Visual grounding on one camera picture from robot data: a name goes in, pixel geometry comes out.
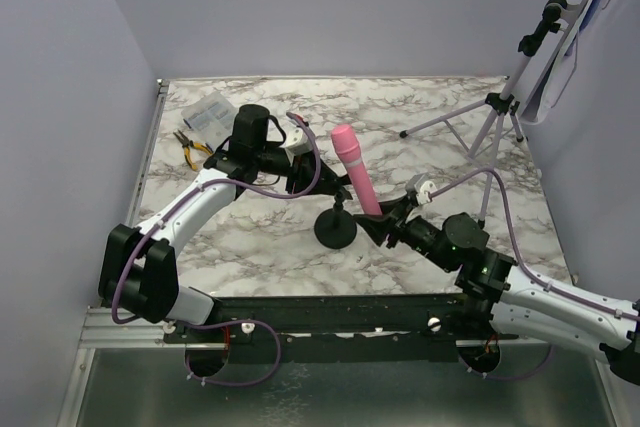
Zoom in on lilac music stand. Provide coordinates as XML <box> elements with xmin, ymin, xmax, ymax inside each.
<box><xmin>399</xmin><ymin>0</ymin><xmax>629</xmax><ymax>231</ymax></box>

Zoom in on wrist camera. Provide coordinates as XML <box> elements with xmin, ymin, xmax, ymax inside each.
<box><xmin>281</xmin><ymin>115</ymin><xmax>312</xmax><ymax>161</ymax></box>
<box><xmin>405</xmin><ymin>173</ymin><xmax>437</xmax><ymax>207</ymax></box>

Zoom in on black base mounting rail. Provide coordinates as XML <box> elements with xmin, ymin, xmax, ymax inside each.
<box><xmin>164</xmin><ymin>294</ymin><xmax>510</xmax><ymax>374</ymax></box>

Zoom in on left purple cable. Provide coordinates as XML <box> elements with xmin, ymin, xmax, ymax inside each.
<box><xmin>110</xmin><ymin>111</ymin><xmax>322</xmax><ymax>324</ymax></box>

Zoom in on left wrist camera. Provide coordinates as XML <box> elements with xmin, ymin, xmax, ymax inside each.
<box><xmin>281</xmin><ymin>115</ymin><xmax>312</xmax><ymax>161</ymax></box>

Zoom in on black microphone desk stand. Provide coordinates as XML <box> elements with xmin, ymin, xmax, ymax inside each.
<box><xmin>314</xmin><ymin>191</ymin><xmax>357</xmax><ymax>250</ymax></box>

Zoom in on pink toy microphone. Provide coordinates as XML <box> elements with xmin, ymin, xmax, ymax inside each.
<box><xmin>331</xmin><ymin>124</ymin><xmax>382</xmax><ymax>216</ymax></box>

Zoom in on aluminium extrusion frame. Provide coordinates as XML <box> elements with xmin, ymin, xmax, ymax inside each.
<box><xmin>56</xmin><ymin>79</ymin><xmax>170</xmax><ymax>426</ymax></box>

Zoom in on clear plastic compartment box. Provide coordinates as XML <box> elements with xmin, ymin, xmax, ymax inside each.
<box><xmin>181</xmin><ymin>92</ymin><xmax>238</xmax><ymax>145</ymax></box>

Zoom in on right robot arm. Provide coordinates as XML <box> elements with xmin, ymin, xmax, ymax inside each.
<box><xmin>355</xmin><ymin>197</ymin><xmax>639</xmax><ymax>384</ymax></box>

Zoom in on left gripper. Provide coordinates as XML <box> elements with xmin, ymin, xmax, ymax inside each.
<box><xmin>254</xmin><ymin>145</ymin><xmax>337</xmax><ymax>195</ymax></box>

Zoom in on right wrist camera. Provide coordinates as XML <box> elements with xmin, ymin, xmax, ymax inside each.
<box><xmin>405</xmin><ymin>173</ymin><xmax>437</xmax><ymax>207</ymax></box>

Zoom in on yellow handled pliers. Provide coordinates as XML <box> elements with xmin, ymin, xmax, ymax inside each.
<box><xmin>173</xmin><ymin>130</ymin><xmax>213</xmax><ymax>171</ymax></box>

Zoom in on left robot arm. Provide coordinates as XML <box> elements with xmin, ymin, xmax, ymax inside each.
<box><xmin>98</xmin><ymin>104</ymin><xmax>351</xmax><ymax>342</ymax></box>

